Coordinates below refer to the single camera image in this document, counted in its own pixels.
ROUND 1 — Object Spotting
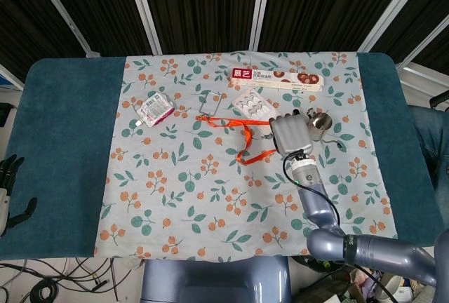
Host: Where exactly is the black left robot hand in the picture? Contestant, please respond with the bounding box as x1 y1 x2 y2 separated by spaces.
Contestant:
0 154 38 238

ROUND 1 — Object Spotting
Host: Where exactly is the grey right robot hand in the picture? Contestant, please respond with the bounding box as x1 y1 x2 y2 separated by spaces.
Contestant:
268 108 315 159

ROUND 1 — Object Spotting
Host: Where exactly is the steel gooseneck pitcher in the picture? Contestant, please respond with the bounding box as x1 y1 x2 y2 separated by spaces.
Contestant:
306 107 343 148

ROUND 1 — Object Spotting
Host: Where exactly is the clear blister pack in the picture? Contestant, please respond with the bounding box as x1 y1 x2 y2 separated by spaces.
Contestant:
231 87 281 121

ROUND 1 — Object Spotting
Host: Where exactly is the teal table cover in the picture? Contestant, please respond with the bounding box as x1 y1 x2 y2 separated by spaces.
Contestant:
0 52 444 261

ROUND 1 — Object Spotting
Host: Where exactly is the long white red box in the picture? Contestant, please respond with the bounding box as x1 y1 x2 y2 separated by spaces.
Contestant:
229 67 326 93

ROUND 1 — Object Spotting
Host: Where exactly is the blue white panel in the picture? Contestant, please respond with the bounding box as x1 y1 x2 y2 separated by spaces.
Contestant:
0 64 26 90

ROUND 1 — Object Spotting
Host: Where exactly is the floral fruit print tablecloth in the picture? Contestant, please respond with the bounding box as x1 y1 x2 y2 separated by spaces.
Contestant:
93 50 399 260

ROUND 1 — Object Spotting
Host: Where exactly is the pink white spout pouch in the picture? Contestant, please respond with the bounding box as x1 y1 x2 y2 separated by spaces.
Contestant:
135 93 175 128

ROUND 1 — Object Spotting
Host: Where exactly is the blue jeans leg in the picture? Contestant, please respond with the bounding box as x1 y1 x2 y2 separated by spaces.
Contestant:
408 105 449 194

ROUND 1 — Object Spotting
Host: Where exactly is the blue-grey robot torso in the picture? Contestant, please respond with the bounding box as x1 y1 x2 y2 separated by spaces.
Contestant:
139 256 293 303

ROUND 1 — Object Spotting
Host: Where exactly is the orange lanyard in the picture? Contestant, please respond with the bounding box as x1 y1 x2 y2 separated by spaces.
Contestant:
195 114 278 166

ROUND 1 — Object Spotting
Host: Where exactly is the grey floor cable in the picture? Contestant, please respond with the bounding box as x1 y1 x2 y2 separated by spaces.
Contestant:
0 260 46 283

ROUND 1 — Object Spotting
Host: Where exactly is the black floor cable coil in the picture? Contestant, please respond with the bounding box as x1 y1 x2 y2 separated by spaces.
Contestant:
31 276 76 303

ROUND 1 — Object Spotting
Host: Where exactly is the white partition post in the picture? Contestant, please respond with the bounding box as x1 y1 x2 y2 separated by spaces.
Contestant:
122 0 163 55
357 0 426 53
248 0 274 52
396 15 449 72
28 0 100 57

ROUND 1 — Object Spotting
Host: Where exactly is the black rounded handle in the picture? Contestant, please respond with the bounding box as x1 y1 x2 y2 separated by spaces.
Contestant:
430 91 449 108

